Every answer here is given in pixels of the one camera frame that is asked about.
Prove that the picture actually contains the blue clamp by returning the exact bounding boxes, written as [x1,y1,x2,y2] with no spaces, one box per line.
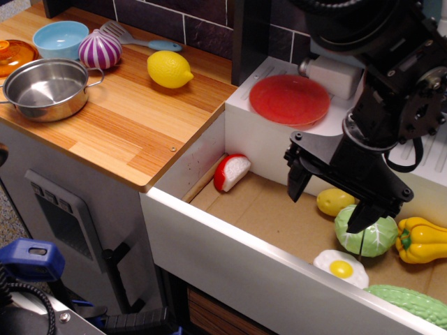
[1,238,66,282]

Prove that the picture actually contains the yellow toy lemon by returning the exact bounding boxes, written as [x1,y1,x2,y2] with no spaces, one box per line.
[147,50,194,89]

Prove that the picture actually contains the red plastic plate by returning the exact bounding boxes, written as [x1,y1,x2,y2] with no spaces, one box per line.
[249,75,330,127]

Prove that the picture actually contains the yellow toy bell pepper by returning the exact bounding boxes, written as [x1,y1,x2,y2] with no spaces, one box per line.
[395,217,446,264]

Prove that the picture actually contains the green toy cucumber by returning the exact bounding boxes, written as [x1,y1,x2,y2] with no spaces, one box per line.
[364,285,446,329]

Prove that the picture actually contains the toy fried egg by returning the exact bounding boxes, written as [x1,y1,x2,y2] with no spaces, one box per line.
[312,249,369,289]

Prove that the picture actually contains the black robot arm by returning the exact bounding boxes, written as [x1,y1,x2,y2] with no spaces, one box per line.
[285,1,446,233]

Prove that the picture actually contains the yellow toy potato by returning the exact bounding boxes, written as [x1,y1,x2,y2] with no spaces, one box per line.
[316,188,356,217]

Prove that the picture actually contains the grey spatula blue handle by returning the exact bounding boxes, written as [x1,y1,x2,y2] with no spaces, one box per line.
[100,21,183,52]

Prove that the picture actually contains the red white cheese wedge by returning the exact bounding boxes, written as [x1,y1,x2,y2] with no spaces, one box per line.
[214,154,251,192]

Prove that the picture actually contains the black coiled cable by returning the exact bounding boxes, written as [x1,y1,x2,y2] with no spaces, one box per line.
[0,261,57,335]

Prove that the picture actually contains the green toy cabbage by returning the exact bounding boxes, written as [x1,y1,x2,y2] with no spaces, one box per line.
[335,204,398,258]

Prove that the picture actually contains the black oven door handle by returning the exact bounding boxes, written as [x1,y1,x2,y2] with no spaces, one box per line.
[101,242,145,314]

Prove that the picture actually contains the steel pot with handles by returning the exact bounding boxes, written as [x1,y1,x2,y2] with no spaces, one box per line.
[1,58,105,123]

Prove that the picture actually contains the grey oven door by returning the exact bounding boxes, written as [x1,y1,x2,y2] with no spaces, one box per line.
[1,125,163,314]

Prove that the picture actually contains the purple striped toy onion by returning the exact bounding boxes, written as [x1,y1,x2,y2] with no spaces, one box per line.
[78,29,122,70]

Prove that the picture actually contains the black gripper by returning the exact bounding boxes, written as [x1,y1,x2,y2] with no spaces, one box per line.
[284,131,414,233]

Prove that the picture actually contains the orange transparent pot lid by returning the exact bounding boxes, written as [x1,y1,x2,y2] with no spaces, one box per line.
[1,40,39,78]

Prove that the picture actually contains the light blue bowl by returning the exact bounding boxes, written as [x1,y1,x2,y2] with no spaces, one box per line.
[32,21,89,60]

